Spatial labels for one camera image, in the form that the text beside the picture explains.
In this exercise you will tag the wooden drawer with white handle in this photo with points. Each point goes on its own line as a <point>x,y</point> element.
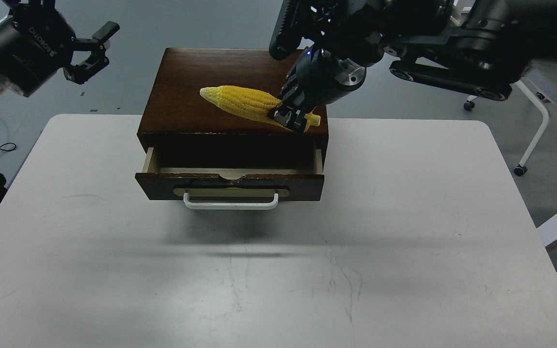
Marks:
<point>232,185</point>

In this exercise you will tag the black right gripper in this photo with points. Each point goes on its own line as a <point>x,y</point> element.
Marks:
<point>316,78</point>

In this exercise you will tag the yellow corn cob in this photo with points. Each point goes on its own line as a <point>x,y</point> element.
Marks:
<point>251,104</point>

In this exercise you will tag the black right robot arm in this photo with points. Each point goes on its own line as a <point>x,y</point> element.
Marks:
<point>481,54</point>

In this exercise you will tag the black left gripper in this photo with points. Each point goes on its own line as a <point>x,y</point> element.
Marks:
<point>35,41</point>

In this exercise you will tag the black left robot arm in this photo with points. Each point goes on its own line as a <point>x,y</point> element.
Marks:
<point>36,42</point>

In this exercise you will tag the dark wooden drawer cabinet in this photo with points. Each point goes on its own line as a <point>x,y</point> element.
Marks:
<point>185,130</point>

